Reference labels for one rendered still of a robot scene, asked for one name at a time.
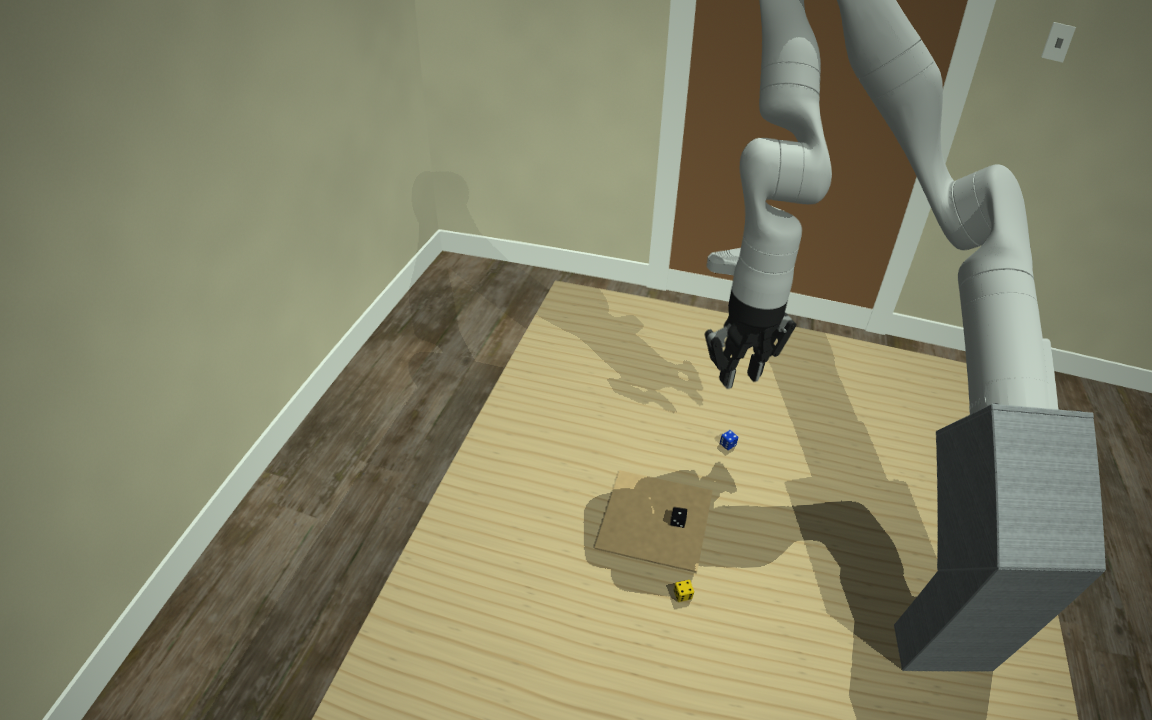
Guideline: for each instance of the tan flat mat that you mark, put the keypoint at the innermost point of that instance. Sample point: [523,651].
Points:
[638,516]

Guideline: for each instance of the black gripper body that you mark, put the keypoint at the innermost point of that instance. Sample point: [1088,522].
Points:
[740,314]

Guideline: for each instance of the yellow die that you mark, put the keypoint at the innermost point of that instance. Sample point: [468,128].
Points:
[683,590]

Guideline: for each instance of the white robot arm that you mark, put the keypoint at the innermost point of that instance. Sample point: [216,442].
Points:
[1008,360]

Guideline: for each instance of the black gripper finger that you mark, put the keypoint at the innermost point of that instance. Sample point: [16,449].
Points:
[768,349]
[727,365]

